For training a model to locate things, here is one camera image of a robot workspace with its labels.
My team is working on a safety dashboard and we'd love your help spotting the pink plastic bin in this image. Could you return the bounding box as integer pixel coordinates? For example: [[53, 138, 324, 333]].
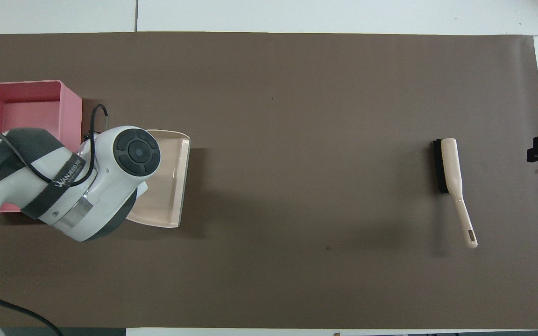
[[0, 80, 83, 213]]

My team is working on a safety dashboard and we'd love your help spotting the beige brush with black bristles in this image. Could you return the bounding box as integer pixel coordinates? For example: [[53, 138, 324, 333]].
[[432, 138, 479, 249]]

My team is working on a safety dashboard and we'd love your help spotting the beige plastic dustpan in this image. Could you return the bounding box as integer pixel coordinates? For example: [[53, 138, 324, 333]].
[[126, 129, 191, 229]]

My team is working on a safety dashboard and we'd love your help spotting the black cable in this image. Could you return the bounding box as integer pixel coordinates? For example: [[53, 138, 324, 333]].
[[0, 279, 65, 336], [0, 104, 109, 188]]

